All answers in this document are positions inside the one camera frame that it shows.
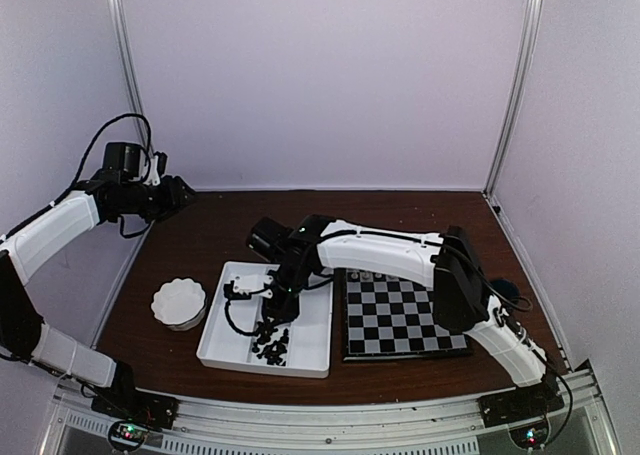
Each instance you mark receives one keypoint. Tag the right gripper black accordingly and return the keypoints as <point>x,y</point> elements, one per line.
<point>286,311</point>

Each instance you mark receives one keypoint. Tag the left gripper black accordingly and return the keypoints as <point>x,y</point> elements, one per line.
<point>173,197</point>

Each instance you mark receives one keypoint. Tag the white plastic tray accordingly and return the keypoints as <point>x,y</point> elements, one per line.
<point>297,349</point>

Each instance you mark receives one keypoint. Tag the black and silver chessboard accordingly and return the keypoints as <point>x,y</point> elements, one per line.
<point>393,320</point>

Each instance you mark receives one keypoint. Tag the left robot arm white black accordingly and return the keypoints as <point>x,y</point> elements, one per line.
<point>130,181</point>

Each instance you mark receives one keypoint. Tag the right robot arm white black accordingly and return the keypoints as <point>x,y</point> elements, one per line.
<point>464,300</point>

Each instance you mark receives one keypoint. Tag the black chess pieces pile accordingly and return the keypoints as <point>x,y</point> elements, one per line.
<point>271,343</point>

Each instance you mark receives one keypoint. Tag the white chess pieces row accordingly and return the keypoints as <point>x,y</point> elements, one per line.
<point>367,276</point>

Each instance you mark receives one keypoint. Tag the white scalloped bowl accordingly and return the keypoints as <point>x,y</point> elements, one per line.
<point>179,304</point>

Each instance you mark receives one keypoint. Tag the dark blue mug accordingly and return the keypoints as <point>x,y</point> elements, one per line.
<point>506,289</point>

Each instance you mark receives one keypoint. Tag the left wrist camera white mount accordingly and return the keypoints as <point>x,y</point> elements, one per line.
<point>155,169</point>

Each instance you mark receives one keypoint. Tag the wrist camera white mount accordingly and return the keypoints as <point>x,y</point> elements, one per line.
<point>244,287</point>
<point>155,169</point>

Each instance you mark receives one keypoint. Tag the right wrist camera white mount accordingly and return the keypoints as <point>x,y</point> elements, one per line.
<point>244,287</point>

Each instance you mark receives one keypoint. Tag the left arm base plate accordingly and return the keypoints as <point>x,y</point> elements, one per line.
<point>150,410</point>

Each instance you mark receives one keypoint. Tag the aluminium front rail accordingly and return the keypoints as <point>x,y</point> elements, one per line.
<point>441,426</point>

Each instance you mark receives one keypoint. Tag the left aluminium frame post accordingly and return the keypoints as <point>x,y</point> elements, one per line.
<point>117,13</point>

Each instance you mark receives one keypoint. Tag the aluminium frame post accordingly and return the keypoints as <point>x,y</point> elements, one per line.
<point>117,13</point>
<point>529,35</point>

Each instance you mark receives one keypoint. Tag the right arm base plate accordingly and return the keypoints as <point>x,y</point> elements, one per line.
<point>522,403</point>

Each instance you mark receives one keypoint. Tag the right aluminium frame post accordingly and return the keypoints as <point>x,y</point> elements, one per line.
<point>529,35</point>

